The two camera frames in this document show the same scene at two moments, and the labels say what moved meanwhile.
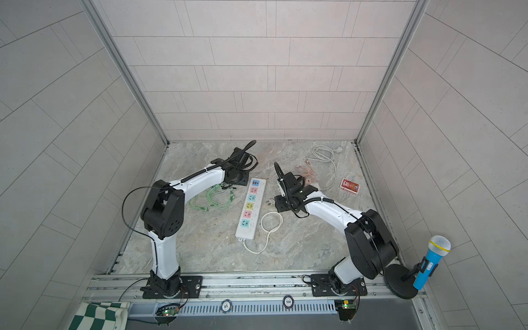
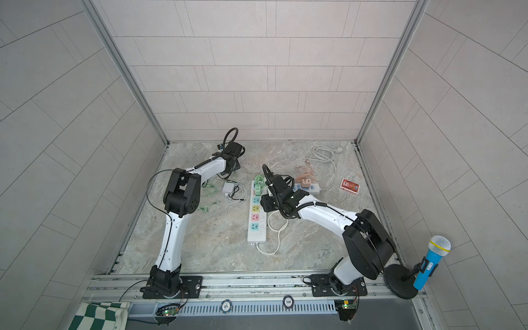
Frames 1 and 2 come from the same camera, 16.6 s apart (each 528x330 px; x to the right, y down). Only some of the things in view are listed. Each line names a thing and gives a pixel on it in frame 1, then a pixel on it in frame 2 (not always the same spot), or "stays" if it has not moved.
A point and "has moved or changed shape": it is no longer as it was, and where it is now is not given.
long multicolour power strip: (249, 216) has moved or changed shape
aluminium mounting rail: (115, 288) stays
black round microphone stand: (400, 280) stays
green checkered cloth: (108, 315) stays
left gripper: (245, 179) → (236, 165)
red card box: (350, 186) stays
